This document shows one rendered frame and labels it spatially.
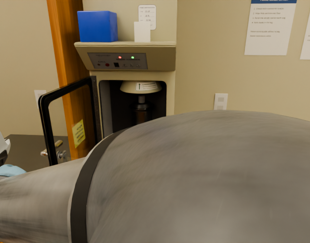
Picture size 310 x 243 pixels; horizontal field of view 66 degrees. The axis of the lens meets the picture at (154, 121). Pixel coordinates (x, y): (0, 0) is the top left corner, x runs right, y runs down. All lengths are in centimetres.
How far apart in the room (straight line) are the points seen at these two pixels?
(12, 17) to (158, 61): 96
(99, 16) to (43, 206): 68
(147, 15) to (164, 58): 16
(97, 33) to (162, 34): 22
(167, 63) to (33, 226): 71
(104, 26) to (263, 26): 84
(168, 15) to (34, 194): 76
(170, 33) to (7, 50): 101
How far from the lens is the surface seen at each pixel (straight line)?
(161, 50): 77
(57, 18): 86
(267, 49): 139
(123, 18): 89
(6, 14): 158
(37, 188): 20
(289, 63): 144
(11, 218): 23
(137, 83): 93
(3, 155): 57
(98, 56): 83
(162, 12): 87
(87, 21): 81
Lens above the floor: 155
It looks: 21 degrees down
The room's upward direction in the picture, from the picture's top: straight up
